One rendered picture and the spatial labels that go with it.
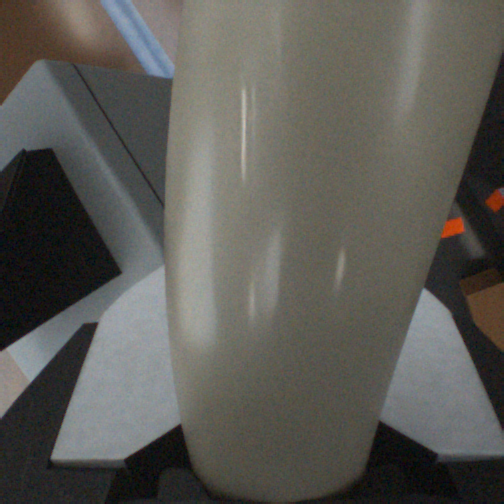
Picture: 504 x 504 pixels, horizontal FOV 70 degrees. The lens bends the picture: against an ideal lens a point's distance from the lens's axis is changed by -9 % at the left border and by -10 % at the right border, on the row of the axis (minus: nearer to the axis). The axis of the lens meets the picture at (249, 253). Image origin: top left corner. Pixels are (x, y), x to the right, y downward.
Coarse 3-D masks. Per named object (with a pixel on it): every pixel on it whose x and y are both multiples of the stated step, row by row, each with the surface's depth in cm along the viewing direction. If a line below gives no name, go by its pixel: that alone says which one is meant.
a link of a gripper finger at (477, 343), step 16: (464, 320) 8; (464, 336) 8; (480, 336) 8; (480, 352) 7; (496, 352) 7; (480, 368) 7; (496, 368) 7; (496, 384) 7; (496, 400) 6; (448, 464) 5; (464, 464) 5; (480, 464) 5; (496, 464) 5; (432, 480) 6; (448, 480) 5; (464, 480) 5; (480, 480) 5; (496, 480) 5; (464, 496) 5; (480, 496) 5; (496, 496) 5
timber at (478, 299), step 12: (480, 276) 111; (492, 276) 107; (468, 288) 109; (480, 288) 105; (492, 288) 103; (468, 300) 106; (480, 300) 105; (492, 300) 104; (480, 312) 106; (492, 312) 105; (480, 324) 107; (492, 324) 106; (492, 336) 107
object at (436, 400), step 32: (416, 320) 9; (448, 320) 9; (416, 352) 8; (448, 352) 8; (416, 384) 7; (448, 384) 7; (480, 384) 7; (384, 416) 6; (416, 416) 6; (448, 416) 6; (480, 416) 6; (384, 448) 6; (416, 448) 6; (448, 448) 6; (480, 448) 5; (416, 480) 6
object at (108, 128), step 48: (48, 96) 44; (96, 96) 49; (144, 96) 61; (0, 144) 48; (48, 144) 46; (96, 144) 45; (144, 144) 54; (96, 192) 46; (144, 192) 48; (144, 240) 46; (48, 336) 57
